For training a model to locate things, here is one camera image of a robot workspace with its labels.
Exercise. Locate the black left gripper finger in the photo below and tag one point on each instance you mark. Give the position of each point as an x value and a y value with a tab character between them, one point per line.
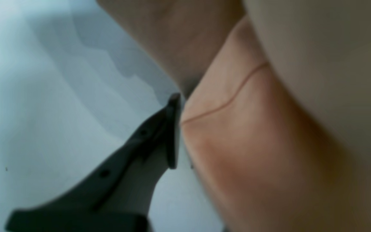
116	196

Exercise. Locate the peach pink T-shirt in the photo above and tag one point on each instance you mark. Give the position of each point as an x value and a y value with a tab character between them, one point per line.
277	120

